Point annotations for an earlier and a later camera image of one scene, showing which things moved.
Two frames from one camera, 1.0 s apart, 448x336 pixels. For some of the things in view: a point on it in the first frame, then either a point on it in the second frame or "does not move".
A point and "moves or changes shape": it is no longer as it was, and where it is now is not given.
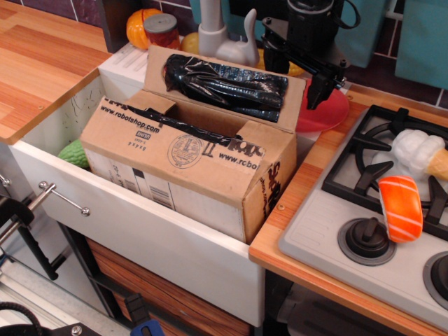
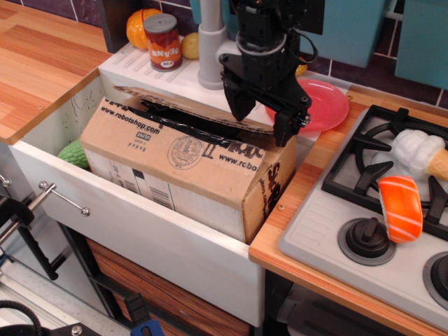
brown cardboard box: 234,171 moves or changes shape
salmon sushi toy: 402,208 does not move
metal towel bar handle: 85,211 does not move
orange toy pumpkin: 136,33 does not move
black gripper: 310,36 -> 269,53
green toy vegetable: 75,152 does not move
